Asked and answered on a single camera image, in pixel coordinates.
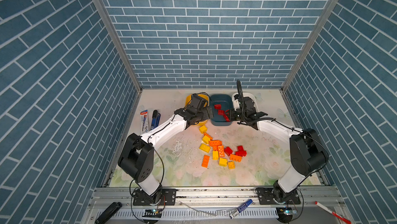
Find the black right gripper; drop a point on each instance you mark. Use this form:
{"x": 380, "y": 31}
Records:
{"x": 231, "y": 112}

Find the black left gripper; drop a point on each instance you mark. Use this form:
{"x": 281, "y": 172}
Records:
{"x": 205, "y": 115}

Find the red two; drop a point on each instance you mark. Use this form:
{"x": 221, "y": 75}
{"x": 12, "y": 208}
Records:
{"x": 217, "y": 106}

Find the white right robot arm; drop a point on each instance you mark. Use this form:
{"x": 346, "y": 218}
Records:
{"x": 307, "y": 154}

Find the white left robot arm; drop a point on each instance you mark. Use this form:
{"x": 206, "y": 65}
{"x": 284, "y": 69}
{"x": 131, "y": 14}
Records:
{"x": 137, "y": 156}

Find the white plastic bin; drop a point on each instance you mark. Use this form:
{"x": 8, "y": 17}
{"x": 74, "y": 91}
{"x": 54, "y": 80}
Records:
{"x": 249, "y": 112}

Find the yellow plastic bin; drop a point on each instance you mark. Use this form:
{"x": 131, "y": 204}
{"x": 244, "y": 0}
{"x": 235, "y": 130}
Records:
{"x": 205, "y": 96}

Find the yellow cube brick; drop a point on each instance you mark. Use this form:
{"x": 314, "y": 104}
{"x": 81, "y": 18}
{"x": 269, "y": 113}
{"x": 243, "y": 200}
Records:
{"x": 203, "y": 129}

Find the teal plastic bin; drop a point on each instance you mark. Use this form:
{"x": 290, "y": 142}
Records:
{"x": 225, "y": 101}

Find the yellow curved brick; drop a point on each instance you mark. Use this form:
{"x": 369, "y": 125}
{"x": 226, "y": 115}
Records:
{"x": 205, "y": 148}

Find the red brick cluster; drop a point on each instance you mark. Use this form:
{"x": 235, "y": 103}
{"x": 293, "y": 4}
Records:
{"x": 240, "y": 151}

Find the blue stapler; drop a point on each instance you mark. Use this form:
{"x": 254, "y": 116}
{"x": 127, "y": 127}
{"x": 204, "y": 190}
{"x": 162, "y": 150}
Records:
{"x": 155, "y": 119}

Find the orange two by four brick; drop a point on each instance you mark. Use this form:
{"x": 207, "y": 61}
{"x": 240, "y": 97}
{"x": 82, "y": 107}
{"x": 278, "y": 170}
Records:
{"x": 221, "y": 152}

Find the orange brick lying apart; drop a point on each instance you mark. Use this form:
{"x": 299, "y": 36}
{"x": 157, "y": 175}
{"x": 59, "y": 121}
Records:
{"x": 205, "y": 161}

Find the marker pen package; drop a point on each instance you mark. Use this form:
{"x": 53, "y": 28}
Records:
{"x": 144, "y": 122}

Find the blue marker pen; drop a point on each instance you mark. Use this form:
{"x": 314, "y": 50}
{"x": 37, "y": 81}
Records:
{"x": 234, "y": 213}

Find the red white marker pen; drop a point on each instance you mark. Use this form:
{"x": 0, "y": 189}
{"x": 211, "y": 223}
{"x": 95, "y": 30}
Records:
{"x": 341, "y": 218}

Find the black stapler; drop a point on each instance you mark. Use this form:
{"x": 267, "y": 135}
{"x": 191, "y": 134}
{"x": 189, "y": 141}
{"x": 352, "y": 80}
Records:
{"x": 109, "y": 212}

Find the aluminium front rail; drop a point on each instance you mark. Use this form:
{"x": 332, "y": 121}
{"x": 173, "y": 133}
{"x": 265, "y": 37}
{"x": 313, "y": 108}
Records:
{"x": 185, "y": 204}

